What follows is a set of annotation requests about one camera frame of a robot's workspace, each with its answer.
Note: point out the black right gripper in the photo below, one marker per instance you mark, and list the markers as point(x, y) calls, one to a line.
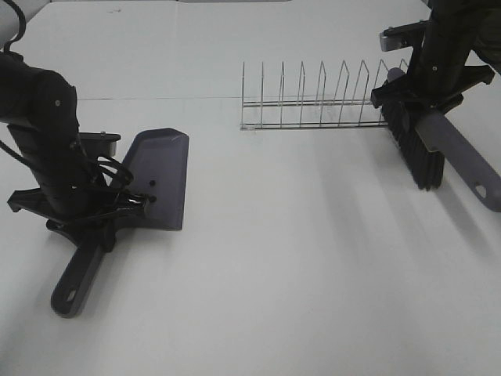
point(437, 74)

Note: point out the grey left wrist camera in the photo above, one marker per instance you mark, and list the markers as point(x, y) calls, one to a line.
point(98, 144)

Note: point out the grey hand brush black bristles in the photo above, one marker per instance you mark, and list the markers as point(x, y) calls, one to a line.
point(430, 141)

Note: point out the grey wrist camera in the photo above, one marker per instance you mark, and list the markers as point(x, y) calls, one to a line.
point(98, 144)
point(409, 35)

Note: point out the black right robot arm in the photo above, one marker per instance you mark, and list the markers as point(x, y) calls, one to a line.
point(487, 45)

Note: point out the grey plastic dustpan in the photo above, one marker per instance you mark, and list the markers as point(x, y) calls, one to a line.
point(159, 154)

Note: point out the chrome wire dish rack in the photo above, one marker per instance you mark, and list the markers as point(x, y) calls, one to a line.
point(326, 101)

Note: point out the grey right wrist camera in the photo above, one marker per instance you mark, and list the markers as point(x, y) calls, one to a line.
point(409, 35)

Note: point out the pile of coffee beans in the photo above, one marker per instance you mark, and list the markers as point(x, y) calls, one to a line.
point(152, 191)

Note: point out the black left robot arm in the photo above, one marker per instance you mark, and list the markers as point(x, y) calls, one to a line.
point(39, 102)

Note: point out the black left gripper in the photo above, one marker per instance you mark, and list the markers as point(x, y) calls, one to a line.
point(72, 193)

